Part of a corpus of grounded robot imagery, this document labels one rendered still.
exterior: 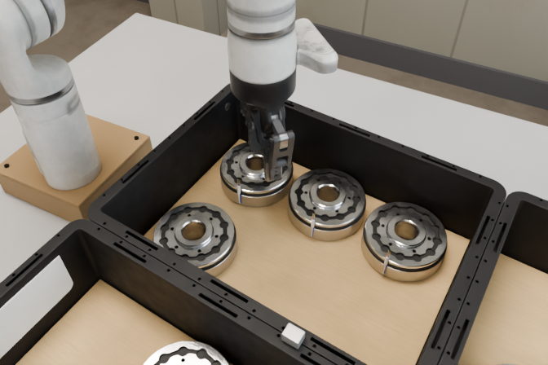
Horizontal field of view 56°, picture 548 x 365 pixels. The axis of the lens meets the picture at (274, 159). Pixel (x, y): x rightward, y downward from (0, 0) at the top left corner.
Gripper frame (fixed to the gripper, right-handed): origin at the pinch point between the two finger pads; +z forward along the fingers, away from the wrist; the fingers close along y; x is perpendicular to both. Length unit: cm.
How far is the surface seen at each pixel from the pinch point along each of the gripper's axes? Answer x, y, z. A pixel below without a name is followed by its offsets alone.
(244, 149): -0.7, -7.3, 5.3
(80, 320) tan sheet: -26.5, 10.3, 8.1
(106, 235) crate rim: -20.9, 7.4, -1.9
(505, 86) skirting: 137, -85, 86
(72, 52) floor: -32, -186, 90
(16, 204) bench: -37.1, -24.1, 20.9
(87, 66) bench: -21, -62, 21
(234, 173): -3.6, -2.9, 4.9
